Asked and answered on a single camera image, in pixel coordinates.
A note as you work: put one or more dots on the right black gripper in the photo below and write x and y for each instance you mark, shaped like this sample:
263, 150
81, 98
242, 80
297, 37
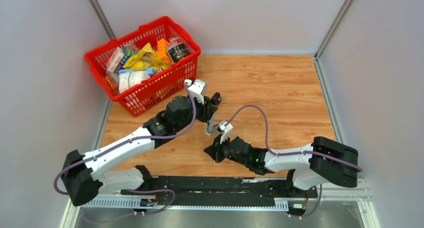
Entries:
215, 152

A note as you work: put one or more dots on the orange box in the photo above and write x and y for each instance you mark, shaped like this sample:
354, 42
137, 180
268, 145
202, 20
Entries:
162, 51

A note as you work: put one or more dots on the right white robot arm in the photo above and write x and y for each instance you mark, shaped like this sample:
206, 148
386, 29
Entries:
322, 161

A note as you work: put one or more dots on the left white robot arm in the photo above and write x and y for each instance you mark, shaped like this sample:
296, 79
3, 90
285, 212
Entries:
86, 175

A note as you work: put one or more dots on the white round package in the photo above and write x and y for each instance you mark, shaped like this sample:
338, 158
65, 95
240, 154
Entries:
130, 79

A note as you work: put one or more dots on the black and grey stapler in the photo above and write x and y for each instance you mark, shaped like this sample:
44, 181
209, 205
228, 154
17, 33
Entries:
211, 122

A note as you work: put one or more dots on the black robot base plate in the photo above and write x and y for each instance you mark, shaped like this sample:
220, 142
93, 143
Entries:
218, 191

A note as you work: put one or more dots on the red plastic shopping basket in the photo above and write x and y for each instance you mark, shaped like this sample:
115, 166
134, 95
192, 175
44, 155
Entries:
149, 93

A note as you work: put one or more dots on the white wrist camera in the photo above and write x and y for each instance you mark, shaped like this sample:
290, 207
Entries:
225, 130
196, 89

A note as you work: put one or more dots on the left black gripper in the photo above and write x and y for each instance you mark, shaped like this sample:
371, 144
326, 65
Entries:
207, 109

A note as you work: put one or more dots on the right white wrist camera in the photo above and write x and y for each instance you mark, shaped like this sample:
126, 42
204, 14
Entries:
225, 130

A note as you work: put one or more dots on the white pink box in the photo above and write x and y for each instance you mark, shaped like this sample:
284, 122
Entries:
114, 60

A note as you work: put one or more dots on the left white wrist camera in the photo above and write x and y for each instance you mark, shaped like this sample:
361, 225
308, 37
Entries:
196, 89

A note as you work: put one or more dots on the yellow snack bag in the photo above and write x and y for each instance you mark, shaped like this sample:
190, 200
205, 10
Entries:
145, 58

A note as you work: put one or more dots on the black labelled package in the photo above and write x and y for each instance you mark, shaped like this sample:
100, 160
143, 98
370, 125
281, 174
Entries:
178, 51

